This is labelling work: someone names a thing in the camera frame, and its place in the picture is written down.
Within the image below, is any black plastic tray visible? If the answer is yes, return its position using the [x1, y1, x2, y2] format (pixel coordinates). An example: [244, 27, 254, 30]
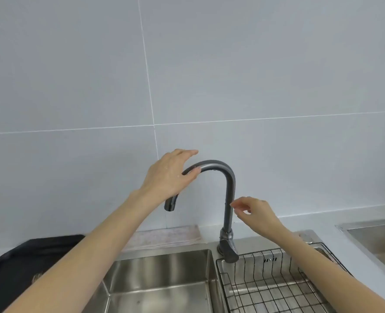
[0, 234, 87, 313]

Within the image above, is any pale pink folded cloth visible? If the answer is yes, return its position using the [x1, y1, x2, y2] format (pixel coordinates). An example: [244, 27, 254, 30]
[124, 224, 202, 252]

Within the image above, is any single stainless steel sink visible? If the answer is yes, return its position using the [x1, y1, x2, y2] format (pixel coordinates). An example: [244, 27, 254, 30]
[335, 217, 385, 281]

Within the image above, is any person's right forearm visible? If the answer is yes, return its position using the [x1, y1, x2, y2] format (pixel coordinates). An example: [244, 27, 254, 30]
[261, 218, 385, 313]

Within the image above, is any person's right hand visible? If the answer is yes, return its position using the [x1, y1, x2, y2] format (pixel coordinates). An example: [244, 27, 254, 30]
[229, 196, 287, 240]

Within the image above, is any dark grey gooseneck faucet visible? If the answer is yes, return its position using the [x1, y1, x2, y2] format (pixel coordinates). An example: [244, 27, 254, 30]
[164, 159, 240, 264]

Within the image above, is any stainless steel double sink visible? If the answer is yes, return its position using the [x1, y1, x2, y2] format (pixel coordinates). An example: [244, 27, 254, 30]
[78, 230, 355, 313]

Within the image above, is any person's left forearm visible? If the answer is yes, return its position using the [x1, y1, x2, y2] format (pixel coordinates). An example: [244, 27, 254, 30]
[3, 189, 166, 313]

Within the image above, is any person's left hand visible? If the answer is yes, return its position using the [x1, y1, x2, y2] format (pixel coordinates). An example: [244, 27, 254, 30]
[137, 148, 201, 207]

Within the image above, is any black wire drying basket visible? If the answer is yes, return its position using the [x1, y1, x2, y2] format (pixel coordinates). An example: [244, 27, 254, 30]
[216, 243, 355, 313]

